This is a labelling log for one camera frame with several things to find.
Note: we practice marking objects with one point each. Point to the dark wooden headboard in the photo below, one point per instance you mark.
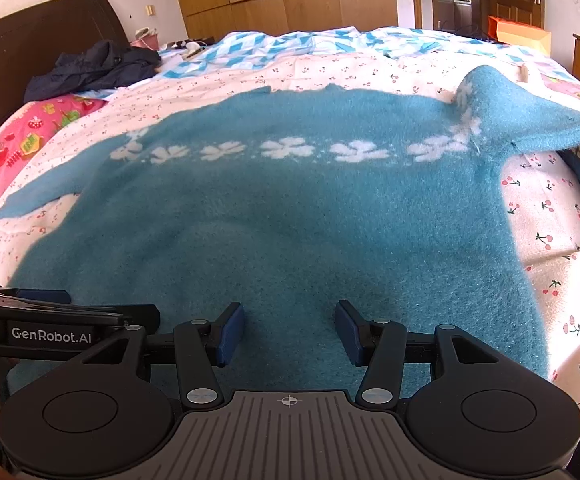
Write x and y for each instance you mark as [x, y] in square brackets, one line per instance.
[32, 39]

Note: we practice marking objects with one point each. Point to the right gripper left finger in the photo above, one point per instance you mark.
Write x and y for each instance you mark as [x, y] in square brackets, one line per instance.
[201, 345]

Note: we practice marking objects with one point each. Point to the white cherry print bedsheet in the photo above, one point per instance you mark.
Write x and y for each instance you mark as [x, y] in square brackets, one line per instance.
[541, 193]

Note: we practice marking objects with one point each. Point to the blue white checkered quilt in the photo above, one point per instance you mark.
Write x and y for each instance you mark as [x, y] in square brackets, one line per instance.
[255, 50]

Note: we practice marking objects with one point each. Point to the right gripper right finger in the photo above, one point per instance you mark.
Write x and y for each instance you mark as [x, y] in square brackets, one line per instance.
[380, 347]

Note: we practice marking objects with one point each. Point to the orange box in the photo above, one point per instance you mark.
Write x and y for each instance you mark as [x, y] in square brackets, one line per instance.
[519, 34]

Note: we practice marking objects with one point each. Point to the pink cartoon print pillow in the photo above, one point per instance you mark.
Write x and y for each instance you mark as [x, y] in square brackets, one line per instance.
[27, 131]

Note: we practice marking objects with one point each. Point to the dark navy clothes pile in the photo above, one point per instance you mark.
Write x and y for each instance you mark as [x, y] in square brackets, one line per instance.
[106, 65]

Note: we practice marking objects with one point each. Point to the blue sweater with white flowers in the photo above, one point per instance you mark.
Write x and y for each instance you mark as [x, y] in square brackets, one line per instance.
[289, 201]

